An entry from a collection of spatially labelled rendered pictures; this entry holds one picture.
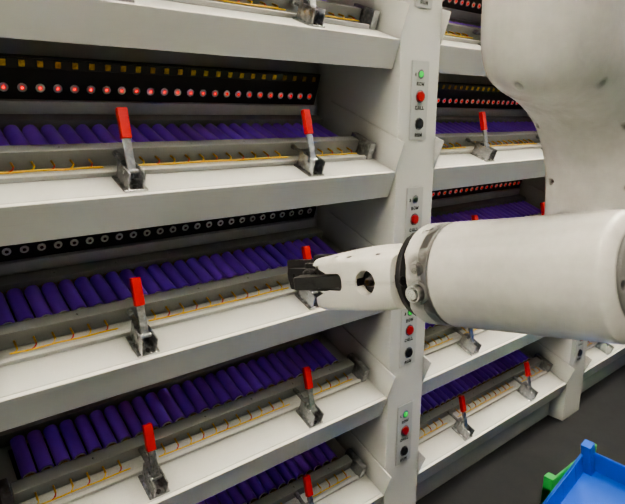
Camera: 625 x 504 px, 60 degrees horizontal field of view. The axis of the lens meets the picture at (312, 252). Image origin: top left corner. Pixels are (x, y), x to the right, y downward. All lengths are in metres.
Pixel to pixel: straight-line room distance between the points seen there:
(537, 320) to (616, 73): 0.16
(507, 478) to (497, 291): 1.06
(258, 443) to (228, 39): 0.57
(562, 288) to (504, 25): 0.16
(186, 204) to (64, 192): 0.14
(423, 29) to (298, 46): 0.25
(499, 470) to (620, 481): 0.27
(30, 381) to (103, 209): 0.20
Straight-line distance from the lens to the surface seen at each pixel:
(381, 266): 0.44
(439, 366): 1.13
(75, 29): 0.64
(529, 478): 1.43
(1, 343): 0.71
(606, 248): 0.36
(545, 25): 0.36
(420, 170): 0.94
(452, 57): 1.00
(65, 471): 0.80
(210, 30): 0.70
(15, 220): 0.62
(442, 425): 1.29
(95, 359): 0.70
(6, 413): 0.68
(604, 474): 1.32
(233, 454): 0.86
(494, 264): 0.38
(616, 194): 0.46
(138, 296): 0.70
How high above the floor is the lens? 0.80
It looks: 14 degrees down
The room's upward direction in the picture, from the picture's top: straight up
